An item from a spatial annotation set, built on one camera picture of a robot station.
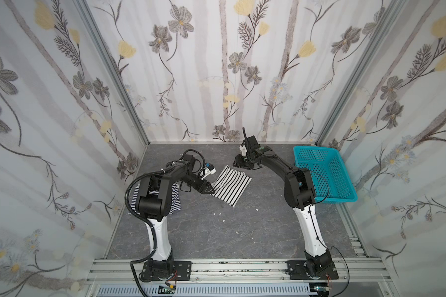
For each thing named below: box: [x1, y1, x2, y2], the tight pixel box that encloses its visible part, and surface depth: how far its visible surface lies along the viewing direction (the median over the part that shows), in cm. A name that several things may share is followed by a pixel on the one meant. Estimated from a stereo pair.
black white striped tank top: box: [209, 165, 253, 208], surface depth 98 cm
